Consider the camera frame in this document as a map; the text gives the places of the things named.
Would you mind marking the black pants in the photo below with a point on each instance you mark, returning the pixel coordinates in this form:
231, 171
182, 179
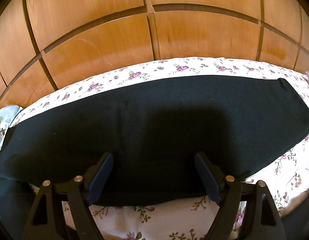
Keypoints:
153, 131

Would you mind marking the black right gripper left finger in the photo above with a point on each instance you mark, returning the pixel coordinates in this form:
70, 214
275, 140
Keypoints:
46, 219

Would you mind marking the white floral bed sheet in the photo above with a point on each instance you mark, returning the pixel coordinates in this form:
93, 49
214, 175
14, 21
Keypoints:
287, 177

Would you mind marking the light blue floral pillow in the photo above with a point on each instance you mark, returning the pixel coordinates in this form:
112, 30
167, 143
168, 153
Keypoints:
7, 115

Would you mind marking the brown wooden wardrobe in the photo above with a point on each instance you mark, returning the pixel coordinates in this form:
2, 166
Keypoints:
46, 45

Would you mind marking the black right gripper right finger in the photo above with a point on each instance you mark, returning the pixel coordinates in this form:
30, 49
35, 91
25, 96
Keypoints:
261, 219

